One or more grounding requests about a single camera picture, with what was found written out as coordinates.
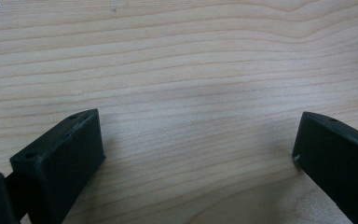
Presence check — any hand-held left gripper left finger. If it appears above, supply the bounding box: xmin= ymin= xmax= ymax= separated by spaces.
xmin=9 ymin=108 xmax=106 ymax=224

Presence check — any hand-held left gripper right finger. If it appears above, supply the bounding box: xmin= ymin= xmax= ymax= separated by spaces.
xmin=292 ymin=111 xmax=358 ymax=224

